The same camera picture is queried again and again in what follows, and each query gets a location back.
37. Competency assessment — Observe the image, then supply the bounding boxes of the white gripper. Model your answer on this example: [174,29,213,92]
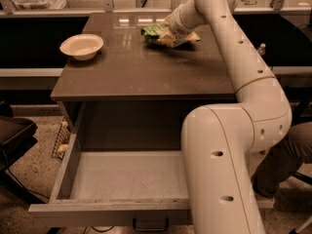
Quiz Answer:
[157,8,201,46]

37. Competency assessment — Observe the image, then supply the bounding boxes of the green rice chip bag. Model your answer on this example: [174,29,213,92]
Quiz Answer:
[140,24,192,48]

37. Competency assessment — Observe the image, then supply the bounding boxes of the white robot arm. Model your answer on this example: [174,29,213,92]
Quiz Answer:
[167,0,292,234]

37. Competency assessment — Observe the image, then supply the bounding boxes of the open grey top drawer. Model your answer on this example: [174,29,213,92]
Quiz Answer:
[28,101,276,228]

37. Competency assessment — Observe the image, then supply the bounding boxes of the grey cabinet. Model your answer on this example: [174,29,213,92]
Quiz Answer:
[51,13,235,151]

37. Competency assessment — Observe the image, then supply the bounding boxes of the clear plastic water bottle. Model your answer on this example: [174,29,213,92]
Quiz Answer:
[257,43,266,57]

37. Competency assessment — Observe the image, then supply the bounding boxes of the white bowl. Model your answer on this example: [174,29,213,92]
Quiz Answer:
[59,34,103,61]

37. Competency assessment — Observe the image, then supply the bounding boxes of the person leg brown trousers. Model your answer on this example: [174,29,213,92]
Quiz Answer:
[252,122,312,200]

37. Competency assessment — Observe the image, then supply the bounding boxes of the black chair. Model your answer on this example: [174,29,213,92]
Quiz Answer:
[0,101,43,205]

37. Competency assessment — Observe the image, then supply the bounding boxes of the black office chair base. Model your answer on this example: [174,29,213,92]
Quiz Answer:
[287,171,312,234]

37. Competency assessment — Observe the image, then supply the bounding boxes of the wire basket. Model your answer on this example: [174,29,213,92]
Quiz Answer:
[52,120,70,160]

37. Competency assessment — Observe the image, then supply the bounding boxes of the black drawer handle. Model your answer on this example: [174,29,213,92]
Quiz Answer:
[132,218,170,233]

